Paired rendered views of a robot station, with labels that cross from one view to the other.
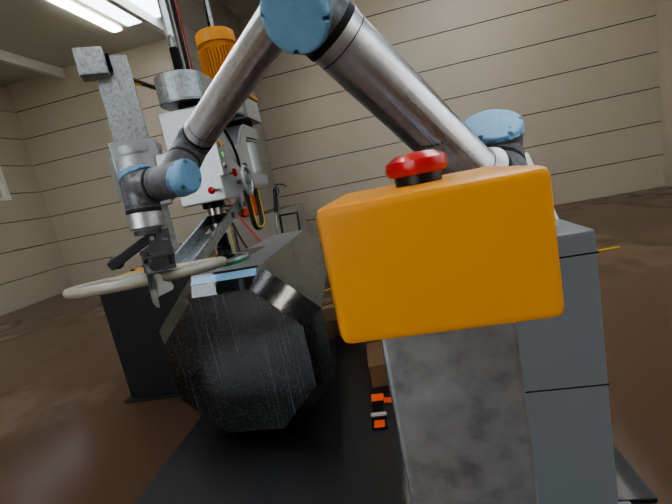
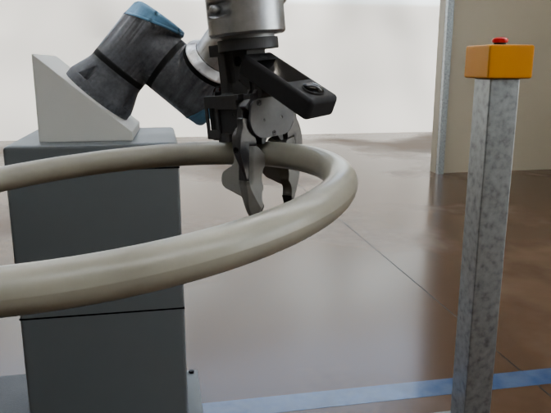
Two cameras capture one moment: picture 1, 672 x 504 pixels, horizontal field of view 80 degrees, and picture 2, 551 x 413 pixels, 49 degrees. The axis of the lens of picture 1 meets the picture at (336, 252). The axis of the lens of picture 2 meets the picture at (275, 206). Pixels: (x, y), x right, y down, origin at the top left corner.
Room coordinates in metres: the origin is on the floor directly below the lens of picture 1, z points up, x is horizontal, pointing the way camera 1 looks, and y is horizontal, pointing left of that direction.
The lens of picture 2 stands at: (1.34, 1.19, 1.03)
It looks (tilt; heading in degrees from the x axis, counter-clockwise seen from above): 13 degrees down; 249
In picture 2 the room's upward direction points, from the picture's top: straight up
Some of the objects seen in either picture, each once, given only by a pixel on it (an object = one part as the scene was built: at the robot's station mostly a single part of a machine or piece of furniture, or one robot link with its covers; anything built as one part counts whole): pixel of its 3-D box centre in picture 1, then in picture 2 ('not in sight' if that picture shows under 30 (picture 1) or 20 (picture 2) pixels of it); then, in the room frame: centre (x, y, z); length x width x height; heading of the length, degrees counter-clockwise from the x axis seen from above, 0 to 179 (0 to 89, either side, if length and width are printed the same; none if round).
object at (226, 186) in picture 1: (208, 161); not in sight; (2.02, 0.52, 1.30); 0.36 x 0.22 x 0.45; 173
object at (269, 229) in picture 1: (277, 240); not in sight; (5.61, 0.77, 0.43); 1.30 x 0.62 x 0.86; 170
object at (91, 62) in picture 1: (93, 63); not in sight; (2.47, 1.14, 2.00); 0.20 x 0.18 x 0.15; 80
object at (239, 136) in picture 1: (233, 165); not in sight; (2.33, 0.47, 1.28); 0.74 x 0.23 x 0.49; 173
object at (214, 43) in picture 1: (224, 67); not in sight; (2.59, 0.44, 1.88); 0.31 x 0.28 x 0.40; 83
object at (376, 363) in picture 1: (379, 362); not in sight; (2.05, -0.12, 0.07); 0.30 x 0.12 x 0.12; 176
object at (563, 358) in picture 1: (509, 358); (109, 286); (1.19, -0.48, 0.43); 0.50 x 0.50 x 0.85; 80
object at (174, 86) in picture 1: (214, 108); not in sight; (2.29, 0.49, 1.60); 0.96 x 0.25 x 0.17; 173
